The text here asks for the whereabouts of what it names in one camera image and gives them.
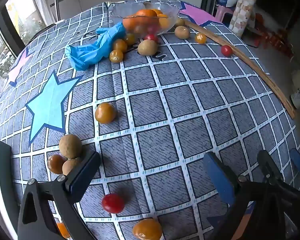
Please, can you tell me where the red packaging pile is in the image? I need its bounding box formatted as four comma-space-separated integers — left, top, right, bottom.
255, 12, 294, 58

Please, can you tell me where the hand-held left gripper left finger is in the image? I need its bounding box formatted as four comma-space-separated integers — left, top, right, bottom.
17, 151, 102, 240

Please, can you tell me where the white foam tray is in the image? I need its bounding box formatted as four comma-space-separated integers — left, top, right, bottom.
0, 140, 18, 240

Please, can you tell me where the clear glass bowl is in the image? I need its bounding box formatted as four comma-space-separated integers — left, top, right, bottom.
111, 1, 180, 37

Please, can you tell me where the small brown kiwi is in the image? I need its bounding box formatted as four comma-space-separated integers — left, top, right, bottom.
62, 158, 81, 176

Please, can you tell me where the dark orange cherry tomato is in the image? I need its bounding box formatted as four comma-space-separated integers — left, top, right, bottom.
47, 154, 67, 175

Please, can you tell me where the pink plastic stool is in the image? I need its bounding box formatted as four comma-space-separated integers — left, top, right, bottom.
215, 5, 234, 23

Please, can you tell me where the window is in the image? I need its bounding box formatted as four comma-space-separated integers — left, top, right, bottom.
0, 0, 47, 93

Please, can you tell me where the patterned paper roll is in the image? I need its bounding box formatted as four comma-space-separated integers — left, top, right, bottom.
229, 0, 257, 37

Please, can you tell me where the blue checked star blanket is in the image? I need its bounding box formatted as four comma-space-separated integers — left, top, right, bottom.
0, 0, 300, 240

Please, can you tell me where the long wooden stick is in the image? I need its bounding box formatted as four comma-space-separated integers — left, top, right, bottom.
184, 20, 297, 119

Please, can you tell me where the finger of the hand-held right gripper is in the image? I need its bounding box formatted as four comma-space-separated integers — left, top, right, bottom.
257, 150, 300, 202
289, 148, 300, 177

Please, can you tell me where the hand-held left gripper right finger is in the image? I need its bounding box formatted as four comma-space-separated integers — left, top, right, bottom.
203, 151, 290, 240

